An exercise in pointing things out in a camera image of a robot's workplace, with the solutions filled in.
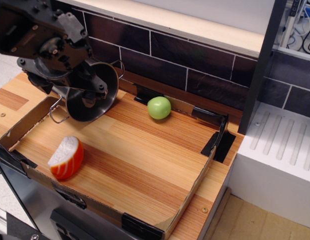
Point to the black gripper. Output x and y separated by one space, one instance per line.
62 64

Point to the stainless steel metal pot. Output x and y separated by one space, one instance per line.
105 80

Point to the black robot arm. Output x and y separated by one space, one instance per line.
26 24

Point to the cardboard fence with black tape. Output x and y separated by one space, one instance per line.
140 178

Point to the salmon sushi toy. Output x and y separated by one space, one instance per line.
67 159

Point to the green toy apple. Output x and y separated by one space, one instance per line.
159 107

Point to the white dish rack counter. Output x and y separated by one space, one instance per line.
272 167

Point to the dark grey vertical post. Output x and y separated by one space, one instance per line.
266 50

